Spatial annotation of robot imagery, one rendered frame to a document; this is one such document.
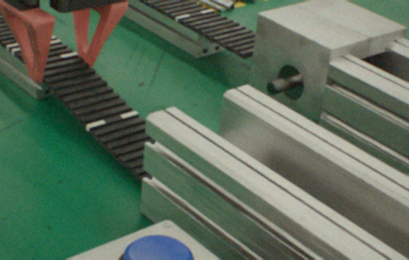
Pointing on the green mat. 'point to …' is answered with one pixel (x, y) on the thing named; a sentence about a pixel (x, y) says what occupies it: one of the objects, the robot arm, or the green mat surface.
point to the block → (313, 49)
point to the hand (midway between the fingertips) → (61, 65)
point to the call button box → (106, 252)
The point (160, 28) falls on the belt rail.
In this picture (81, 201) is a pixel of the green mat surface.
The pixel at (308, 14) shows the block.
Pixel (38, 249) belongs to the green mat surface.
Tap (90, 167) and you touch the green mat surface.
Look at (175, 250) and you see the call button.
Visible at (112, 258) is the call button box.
